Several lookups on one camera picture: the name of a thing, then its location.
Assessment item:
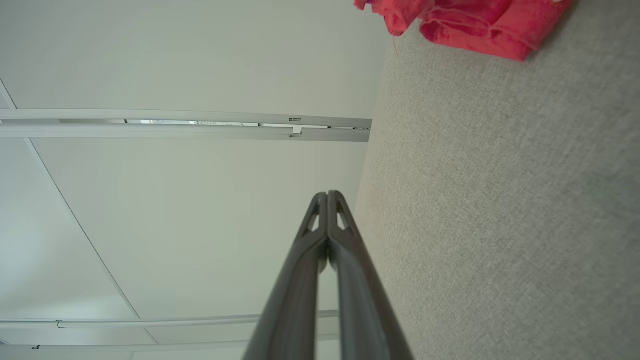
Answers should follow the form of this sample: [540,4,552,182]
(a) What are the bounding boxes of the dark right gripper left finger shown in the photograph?
[242,192,330,360]

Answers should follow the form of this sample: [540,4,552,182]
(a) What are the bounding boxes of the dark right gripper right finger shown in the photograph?
[328,190,416,360]

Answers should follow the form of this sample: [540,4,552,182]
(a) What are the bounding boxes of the red shorts white stripes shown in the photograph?
[353,0,433,37]

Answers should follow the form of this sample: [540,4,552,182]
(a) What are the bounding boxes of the red Bulls basketball jersey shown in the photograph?
[419,0,574,62]

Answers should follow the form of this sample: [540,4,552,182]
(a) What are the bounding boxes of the grey fabric sofa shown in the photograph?
[352,0,640,360]

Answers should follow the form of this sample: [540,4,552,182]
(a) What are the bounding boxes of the thin white partition rail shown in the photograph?
[0,310,341,331]
[0,334,341,353]

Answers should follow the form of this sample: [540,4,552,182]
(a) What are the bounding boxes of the grey partition post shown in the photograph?
[0,108,373,127]
[0,124,372,144]

